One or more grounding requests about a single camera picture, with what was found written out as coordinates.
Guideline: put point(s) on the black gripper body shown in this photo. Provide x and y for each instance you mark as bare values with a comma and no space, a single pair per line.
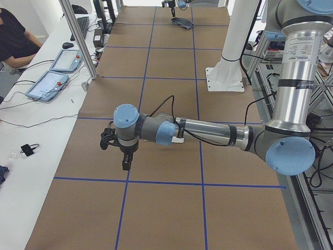
127,150

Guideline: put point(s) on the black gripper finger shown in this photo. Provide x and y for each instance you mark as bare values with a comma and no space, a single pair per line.
126,162

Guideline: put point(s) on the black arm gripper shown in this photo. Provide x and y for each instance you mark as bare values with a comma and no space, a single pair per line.
171,4

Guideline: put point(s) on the dark grey towel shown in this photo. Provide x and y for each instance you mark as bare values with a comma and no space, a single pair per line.
182,22

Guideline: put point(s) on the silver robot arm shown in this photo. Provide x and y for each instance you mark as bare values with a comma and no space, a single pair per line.
283,143

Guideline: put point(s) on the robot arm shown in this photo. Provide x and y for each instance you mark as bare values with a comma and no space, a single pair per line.
198,3

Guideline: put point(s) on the long blue tape strip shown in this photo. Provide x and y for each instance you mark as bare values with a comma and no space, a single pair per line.
140,103

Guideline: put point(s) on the black monitor stand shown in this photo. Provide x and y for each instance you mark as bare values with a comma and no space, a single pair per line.
100,11

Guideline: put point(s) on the crossing blue tape strip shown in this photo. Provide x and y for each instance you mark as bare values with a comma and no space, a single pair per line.
174,183

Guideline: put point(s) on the black power adapter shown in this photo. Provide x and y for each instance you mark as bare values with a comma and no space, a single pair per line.
98,39

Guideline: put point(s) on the black keyboard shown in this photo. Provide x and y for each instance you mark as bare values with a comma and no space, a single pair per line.
83,23

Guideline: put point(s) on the small black device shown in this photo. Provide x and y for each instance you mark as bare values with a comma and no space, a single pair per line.
29,149

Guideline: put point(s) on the near blue teach pendant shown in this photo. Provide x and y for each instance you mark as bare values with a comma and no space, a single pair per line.
47,86

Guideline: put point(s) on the blue teach pendant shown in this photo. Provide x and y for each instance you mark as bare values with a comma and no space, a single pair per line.
47,86
67,60

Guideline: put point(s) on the far blue teach pendant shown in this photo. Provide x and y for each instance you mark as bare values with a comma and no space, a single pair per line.
67,60

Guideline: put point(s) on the clear plastic bag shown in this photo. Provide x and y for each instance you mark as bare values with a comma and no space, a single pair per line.
16,154

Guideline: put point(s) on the black computer mouse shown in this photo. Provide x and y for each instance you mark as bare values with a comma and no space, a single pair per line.
67,45

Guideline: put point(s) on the blue patterned cloth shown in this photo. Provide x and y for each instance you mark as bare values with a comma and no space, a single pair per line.
3,170

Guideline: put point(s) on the person in black shirt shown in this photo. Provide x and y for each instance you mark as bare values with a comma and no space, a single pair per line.
18,45

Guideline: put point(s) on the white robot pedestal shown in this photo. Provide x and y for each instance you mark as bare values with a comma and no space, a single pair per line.
226,75

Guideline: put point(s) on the aluminium frame post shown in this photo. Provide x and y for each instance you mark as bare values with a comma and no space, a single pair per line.
76,31

